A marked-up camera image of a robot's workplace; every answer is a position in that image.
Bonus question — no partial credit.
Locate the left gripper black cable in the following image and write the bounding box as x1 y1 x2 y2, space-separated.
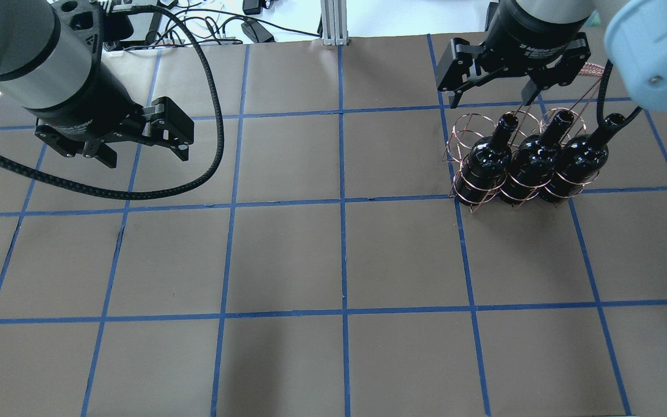
0 5 225 201

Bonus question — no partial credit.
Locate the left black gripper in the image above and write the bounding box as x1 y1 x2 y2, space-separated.
35 64 195 169

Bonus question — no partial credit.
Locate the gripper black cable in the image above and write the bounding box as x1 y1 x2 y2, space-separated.
0 5 225 201
596 58 642 137

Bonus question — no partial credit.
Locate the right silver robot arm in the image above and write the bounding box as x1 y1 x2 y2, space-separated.
435 1 667 112

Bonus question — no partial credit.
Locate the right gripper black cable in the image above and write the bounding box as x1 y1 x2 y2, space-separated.
596 58 642 137

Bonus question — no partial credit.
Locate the black wine bottle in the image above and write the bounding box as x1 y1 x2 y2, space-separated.
499 110 576 207

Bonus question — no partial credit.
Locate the black power adapter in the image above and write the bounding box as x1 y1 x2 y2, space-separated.
241 20 276 44

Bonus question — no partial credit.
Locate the copper wire wine basket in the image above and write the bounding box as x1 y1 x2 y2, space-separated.
441 61 612 214

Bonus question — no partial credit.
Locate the black bottle under basket handle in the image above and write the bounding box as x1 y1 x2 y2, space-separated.
539 113 625 206

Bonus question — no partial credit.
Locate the aluminium frame post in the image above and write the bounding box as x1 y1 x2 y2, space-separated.
320 0 350 46

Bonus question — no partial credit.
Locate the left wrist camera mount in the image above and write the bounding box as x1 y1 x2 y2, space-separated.
50 1 134 54

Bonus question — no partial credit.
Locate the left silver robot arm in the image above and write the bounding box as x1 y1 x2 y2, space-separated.
0 1 218 200

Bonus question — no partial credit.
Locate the black bottle in basket end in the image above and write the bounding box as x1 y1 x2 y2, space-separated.
455 113 519 207

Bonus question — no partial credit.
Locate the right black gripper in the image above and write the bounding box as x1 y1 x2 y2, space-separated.
437 3 591 109

